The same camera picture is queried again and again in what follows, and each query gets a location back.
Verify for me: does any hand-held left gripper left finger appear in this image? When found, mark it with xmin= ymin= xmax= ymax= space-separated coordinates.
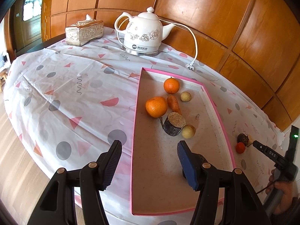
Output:
xmin=27 ymin=140 xmax=123 ymax=225

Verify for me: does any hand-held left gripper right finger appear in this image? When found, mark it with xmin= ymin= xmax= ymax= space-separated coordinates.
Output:
xmin=177 ymin=140 xmax=272 ymax=225

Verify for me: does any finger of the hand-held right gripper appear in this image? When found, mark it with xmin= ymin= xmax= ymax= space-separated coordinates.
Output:
xmin=253 ymin=140 xmax=285 ymax=167

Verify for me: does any pink shallow cardboard tray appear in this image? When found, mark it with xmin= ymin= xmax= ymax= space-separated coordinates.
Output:
xmin=130 ymin=67 xmax=236 ymax=216

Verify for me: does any yellow round ball fruit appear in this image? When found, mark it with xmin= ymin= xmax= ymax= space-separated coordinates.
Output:
xmin=180 ymin=91 xmax=193 ymax=103
xmin=181 ymin=125 xmax=196 ymax=139

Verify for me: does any dark cut eggplant piece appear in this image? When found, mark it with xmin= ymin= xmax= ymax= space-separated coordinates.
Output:
xmin=163 ymin=112 xmax=186 ymax=136

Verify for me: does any small orange carrot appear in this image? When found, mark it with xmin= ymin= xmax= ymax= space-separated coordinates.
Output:
xmin=166 ymin=94 xmax=182 ymax=115

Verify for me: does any orange mandarin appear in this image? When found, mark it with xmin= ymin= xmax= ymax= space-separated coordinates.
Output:
xmin=145 ymin=96 xmax=168 ymax=118
xmin=163 ymin=77 xmax=180 ymax=94

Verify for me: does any person's right hand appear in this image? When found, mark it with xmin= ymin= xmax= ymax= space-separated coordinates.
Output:
xmin=268 ymin=169 xmax=295 ymax=216

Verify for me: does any brown mushroom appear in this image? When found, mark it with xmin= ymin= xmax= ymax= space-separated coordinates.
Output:
xmin=237 ymin=133 xmax=249 ymax=147

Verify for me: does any white patterned tablecloth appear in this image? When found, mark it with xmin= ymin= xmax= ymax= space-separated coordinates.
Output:
xmin=3 ymin=26 xmax=285 ymax=225

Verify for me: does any silver kettle base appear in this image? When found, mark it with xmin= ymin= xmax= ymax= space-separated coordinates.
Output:
xmin=122 ymin=46 xmax=160 ymax=57

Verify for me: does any white ceramic electric kettle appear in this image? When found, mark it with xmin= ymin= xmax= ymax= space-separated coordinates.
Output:
xmin=114 ymin=7 xmax=176 ymax=53

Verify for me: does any silver embossed tissue box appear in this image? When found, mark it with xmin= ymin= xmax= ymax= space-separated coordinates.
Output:
xmin=65 ymin=14 xmax=105 ymax=47

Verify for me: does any wooden glass door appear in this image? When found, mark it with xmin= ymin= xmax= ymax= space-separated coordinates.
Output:
xmin=14 ymin=0 xmax=45 ymax=50

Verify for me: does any black cable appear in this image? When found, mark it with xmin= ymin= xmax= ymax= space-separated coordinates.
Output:
xmin=256 ymin=183 xmax=273 ymax=194

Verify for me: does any white kettle power cord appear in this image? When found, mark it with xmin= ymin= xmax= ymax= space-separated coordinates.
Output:
xmin=116 ymin=16 xmax=198 ymax=72

